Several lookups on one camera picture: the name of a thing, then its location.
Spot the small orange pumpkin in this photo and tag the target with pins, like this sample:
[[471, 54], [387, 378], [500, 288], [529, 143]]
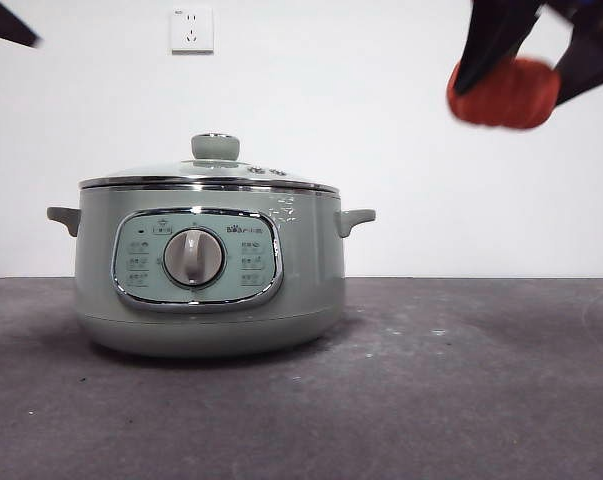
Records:
[[506, 97]]

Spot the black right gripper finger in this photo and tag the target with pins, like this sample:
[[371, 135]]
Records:
[[496, 40], [596, 60]]

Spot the white wall socket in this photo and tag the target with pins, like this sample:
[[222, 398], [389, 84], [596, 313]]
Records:
[[192, 31]]

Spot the pale green electric cooking pot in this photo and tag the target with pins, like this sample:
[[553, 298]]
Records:
[[306, 275]]

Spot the glass lid with green knob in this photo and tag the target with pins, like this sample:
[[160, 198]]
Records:
[[215, 147]]

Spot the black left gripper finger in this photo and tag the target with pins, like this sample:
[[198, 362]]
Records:
[[6, 22]]

